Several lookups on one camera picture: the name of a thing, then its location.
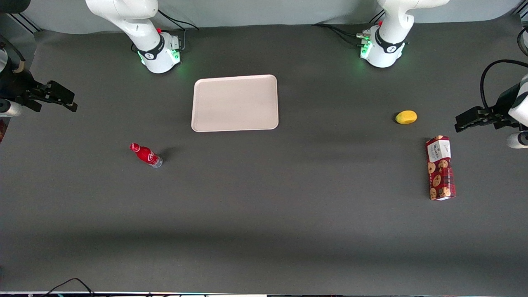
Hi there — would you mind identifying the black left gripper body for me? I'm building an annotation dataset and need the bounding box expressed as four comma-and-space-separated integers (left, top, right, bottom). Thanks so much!
455, 106, 500, 133

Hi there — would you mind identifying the red coke bottle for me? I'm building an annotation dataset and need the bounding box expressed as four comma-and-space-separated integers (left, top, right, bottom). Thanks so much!
130, 142, 163, 168

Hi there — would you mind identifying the beige rectangular plastic tray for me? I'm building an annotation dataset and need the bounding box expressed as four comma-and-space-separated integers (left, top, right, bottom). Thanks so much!
191, 74, 279, 133

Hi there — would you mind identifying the red cookie box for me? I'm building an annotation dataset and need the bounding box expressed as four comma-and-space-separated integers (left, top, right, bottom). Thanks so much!
425, 135, 457, 201

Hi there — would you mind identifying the yellow lemon fruit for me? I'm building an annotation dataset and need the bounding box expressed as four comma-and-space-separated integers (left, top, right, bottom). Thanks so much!
395, 110, 418, 125

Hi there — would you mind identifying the black left wrist camera cable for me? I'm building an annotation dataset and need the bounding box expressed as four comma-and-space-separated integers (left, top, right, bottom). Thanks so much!
480, 59, 528, 110

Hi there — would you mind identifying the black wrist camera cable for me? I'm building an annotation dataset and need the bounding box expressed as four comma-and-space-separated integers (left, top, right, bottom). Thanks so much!
480, 59, 528, 110
0, 35, 24, 63

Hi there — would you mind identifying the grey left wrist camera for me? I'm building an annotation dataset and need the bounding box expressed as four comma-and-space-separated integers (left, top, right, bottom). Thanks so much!
507, 131, 528, 149

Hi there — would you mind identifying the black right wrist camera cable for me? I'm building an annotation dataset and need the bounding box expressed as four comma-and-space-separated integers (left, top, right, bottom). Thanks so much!
0, 35, 24, 63

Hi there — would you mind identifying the black looped background cable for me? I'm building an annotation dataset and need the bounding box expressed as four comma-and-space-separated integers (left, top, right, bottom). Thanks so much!
517, 26, 528, 57

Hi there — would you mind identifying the black right arm base cable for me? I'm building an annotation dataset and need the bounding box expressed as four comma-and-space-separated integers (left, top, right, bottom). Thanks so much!
157, 9, 200, 52

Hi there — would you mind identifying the black arm base cable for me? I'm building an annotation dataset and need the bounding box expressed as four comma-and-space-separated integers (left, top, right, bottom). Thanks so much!
311, 23, 370, 47
157, 9, 200, 52

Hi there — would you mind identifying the black left arm base cable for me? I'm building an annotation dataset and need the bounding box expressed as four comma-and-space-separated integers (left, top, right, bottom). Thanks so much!
311, 23, 370, 47

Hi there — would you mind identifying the black cable at table edge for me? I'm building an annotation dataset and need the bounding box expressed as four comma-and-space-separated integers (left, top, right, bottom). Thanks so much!
41, 278, 96, 297

